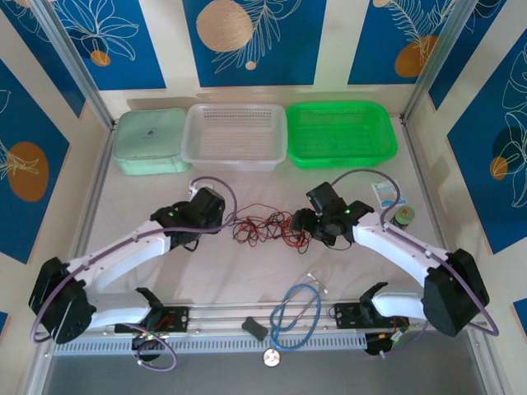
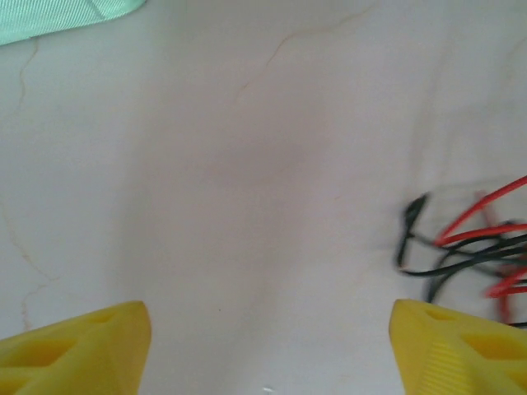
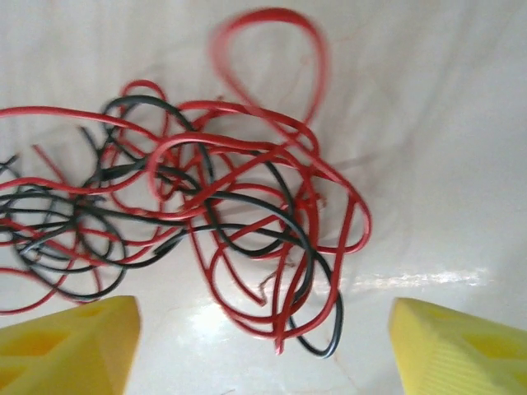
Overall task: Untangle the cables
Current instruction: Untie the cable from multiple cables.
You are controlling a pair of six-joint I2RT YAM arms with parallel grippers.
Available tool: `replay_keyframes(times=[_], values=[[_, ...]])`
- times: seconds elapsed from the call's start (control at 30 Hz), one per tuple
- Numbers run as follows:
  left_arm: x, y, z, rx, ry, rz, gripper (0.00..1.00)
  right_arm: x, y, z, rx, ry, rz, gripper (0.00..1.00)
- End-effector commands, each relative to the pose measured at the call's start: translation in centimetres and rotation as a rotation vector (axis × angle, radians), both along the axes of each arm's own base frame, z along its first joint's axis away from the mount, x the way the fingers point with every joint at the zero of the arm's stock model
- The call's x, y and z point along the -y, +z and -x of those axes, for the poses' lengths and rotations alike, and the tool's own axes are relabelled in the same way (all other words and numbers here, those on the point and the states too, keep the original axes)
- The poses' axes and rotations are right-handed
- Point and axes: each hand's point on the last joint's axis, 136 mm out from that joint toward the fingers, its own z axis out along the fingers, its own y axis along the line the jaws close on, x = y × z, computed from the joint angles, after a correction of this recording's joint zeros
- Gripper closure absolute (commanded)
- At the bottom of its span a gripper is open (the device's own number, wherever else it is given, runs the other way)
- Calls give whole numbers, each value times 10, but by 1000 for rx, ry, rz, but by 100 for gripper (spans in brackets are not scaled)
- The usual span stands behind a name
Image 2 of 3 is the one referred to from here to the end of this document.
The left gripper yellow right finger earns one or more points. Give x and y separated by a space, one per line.
453 358

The mint green pouch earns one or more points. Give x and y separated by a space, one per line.
41 16

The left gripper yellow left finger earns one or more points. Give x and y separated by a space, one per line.
82 354

